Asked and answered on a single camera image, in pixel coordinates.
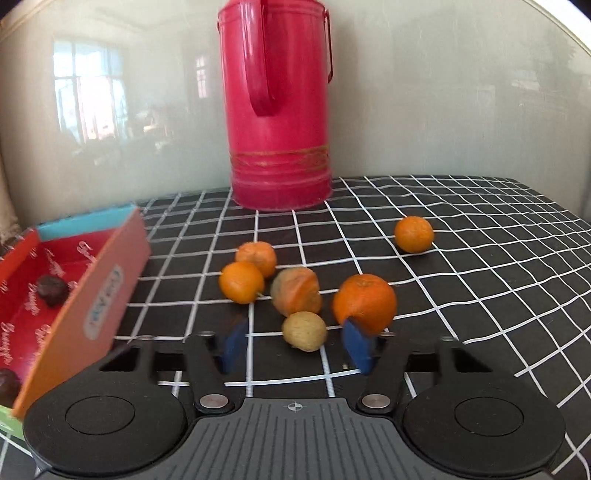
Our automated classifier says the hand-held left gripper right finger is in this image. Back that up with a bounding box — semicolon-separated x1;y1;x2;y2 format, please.
342;318;493;414

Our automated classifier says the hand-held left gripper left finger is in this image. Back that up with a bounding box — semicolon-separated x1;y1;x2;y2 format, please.
99;319;250;414

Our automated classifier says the large orange mandarin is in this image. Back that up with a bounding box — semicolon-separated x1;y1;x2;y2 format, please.
332;273;398;336

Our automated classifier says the orange red cardboard box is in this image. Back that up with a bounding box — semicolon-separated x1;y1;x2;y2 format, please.
0;205;152;420

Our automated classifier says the small yellowish round fruit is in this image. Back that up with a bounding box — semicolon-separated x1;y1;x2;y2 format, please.
281;311;328;352

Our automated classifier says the small orange mandarin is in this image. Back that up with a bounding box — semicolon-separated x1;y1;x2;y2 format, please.
394;216;435;254
219;261;266;304

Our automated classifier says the black grid tablecloth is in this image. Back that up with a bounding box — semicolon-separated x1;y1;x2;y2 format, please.
0;174;591;480

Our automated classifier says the mouldy greenish orange mandarin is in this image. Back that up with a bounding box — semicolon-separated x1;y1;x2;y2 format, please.
270;267;323;317

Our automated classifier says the wrinkled orange mandarin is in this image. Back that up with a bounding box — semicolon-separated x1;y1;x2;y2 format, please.
235;241;278;278

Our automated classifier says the dark brown round fruit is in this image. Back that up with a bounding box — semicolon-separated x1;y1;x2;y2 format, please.
36;275;70;307
0;368;23;409

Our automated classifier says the red metal pitcher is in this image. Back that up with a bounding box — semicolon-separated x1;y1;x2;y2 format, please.
217;0;334;211

